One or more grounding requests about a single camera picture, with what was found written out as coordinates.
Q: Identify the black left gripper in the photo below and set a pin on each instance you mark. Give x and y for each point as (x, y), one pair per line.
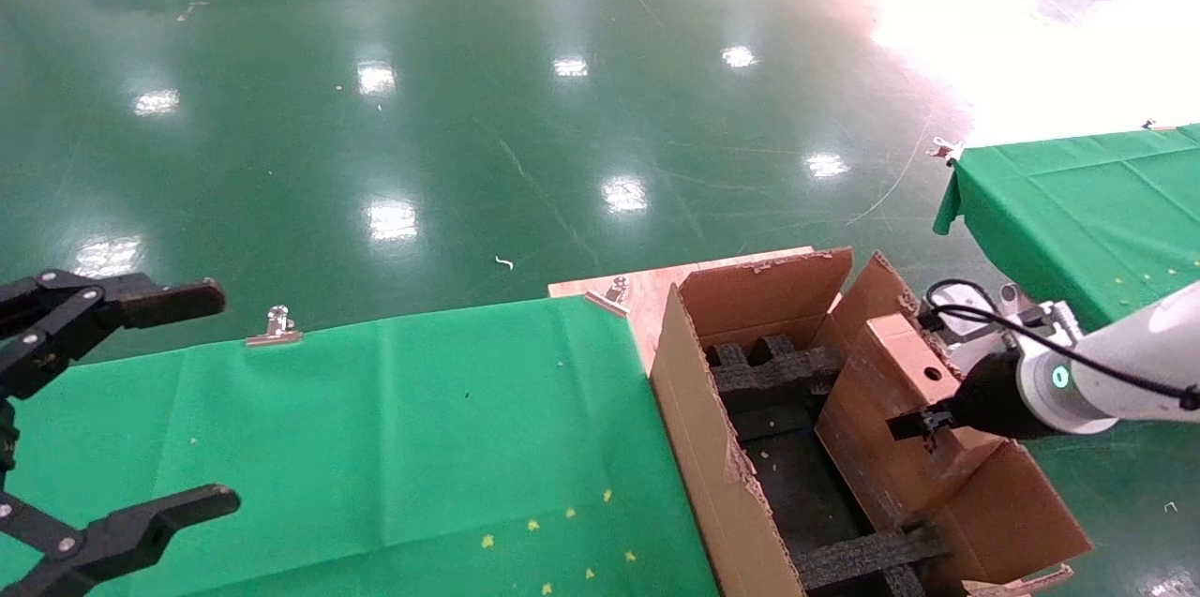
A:
(7, 440)

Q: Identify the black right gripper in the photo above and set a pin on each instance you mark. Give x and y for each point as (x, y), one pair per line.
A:
(994, 400)

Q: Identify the small cardboard box with hole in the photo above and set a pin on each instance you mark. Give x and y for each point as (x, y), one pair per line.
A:
(872, 466)

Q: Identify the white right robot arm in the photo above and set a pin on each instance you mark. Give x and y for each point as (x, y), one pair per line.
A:
(1144, 353)

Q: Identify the large open cardboard carton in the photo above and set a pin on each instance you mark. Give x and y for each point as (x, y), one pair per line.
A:
(712, 447)

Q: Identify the black foam insert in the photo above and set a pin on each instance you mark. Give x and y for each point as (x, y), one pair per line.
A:
(769, 377)
(862, 559)

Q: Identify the metal binder clip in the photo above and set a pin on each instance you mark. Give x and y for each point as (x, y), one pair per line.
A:
(611, 295)
(274, 335)
(1151, 125)
(945, 150)

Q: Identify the large green table cloth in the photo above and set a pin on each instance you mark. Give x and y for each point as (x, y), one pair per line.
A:
(328, 438)

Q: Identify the green cloth side table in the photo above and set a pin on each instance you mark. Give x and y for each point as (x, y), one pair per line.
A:
(1078, 203)

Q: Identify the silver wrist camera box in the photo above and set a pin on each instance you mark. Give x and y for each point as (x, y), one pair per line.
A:
(966, 330)

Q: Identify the silver camera mount bracket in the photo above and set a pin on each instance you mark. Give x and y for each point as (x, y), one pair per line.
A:
(1059, 320)

